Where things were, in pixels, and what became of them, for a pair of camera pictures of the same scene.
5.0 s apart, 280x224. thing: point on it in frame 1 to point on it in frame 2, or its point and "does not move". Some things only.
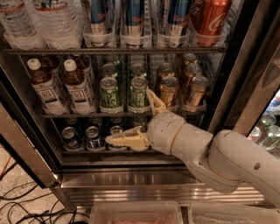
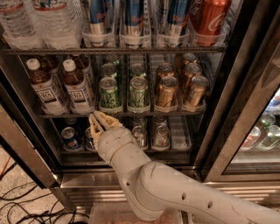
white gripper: (164, 131) to (114, 139)
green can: (110, 99) does not move
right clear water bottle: (60, 23) does not move
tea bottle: (80, 96) does not move
